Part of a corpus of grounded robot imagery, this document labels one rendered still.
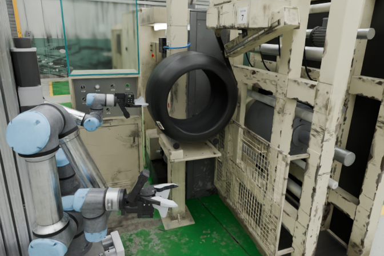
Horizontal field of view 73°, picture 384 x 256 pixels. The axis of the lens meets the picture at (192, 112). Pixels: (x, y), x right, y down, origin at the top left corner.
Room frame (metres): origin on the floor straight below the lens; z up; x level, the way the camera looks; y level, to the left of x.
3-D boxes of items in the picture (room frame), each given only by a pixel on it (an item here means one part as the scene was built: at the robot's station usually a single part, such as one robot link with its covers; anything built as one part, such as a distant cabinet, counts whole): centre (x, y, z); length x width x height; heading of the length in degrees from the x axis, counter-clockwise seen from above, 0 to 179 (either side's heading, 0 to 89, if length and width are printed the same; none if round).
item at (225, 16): (1.75, -0.30, 1.71); 0.61 x 0.25 x 0.15; 19
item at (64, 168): (1.34, 0.73, 0.88); 0.13 x 0.12 x 0.14; 11
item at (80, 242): (0.90, 0.49, 0.77); 0.15 x 0.15 x 0.10
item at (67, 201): (0.89, 0.49, 0.88); 0.13 x 0.12 x 0.14; 3
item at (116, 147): (2.26, 0.77, 0.63); 0.56 x 0.41 x 1.27; 109
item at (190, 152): (1.77, 0.02, 0.80); 0.37 x 0.36 x 0.02; 109
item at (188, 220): (2.01, 0.12, 0.02); 0.27 x 0.27 x 0.04; 19
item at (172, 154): (1.73, 0.15, 0.83); 0.36 x 0.09 x 0.06; 19
